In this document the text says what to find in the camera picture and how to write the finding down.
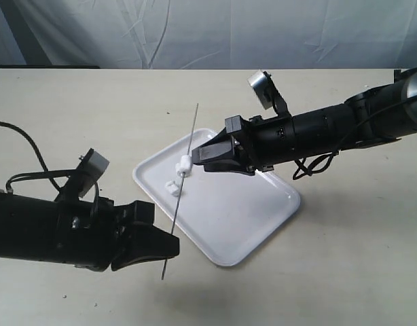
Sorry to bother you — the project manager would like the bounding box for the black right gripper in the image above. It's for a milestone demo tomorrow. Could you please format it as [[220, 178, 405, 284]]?
[[191, 115, 297, 176]]

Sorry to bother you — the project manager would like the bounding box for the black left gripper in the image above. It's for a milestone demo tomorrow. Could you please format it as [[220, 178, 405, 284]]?
[[55, 198, 180, 272]]

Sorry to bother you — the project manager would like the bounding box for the thin metal skewer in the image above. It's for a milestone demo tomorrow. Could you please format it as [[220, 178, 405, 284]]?
[[161, 103, 199, 280]]

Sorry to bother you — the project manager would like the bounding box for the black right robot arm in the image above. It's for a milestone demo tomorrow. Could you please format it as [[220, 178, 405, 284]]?
[[191, 68, 417, 180]]

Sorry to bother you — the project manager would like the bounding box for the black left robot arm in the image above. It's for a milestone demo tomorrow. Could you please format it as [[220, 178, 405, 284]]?
[[0, 192, 180, 272]]

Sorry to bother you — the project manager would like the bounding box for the white rectangular plastic tray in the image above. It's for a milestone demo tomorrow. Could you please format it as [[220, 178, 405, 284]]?
[[132, 128, 301, 267]]

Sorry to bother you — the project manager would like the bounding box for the grey wrinkled backdrop cloth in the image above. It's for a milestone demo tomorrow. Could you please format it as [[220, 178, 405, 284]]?
[[0, 1, 417, 69]]

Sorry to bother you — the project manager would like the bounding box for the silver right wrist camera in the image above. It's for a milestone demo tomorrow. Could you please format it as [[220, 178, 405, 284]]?
[[247, 70, 272, 109]]

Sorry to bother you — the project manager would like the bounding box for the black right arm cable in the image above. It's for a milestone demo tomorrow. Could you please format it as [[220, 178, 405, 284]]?
[[291, 98, 417, 180]]

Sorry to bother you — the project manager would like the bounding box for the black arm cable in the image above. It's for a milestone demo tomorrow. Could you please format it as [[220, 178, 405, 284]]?
[[291, 98, 417, 180], [0, 121, 101, 218]]

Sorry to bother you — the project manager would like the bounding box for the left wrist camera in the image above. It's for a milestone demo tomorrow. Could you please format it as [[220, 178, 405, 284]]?
[[77, 148, 109, 198]]

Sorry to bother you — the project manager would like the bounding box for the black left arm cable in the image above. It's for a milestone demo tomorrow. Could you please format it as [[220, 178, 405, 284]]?
[[0, 121, 101, 218]]

